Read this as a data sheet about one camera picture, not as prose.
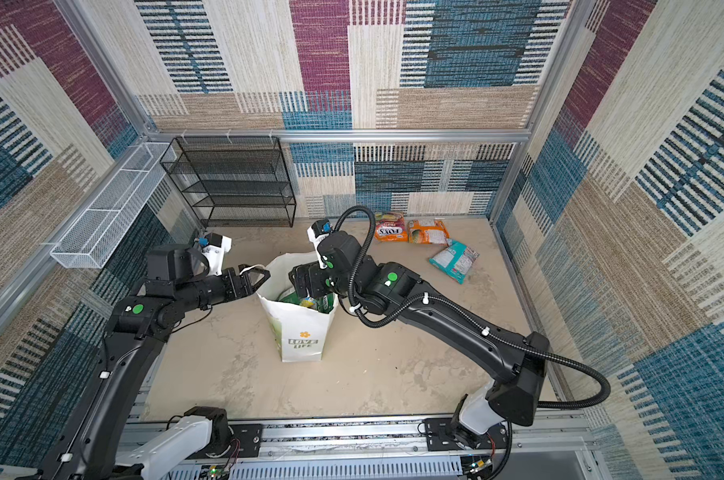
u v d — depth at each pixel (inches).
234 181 43.8
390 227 45.4
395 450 28.7
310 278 22.5
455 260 41.3
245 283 23.8
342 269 19.5
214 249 24.5
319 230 22.7
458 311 17.2
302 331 28.7
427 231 44.0
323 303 32.6
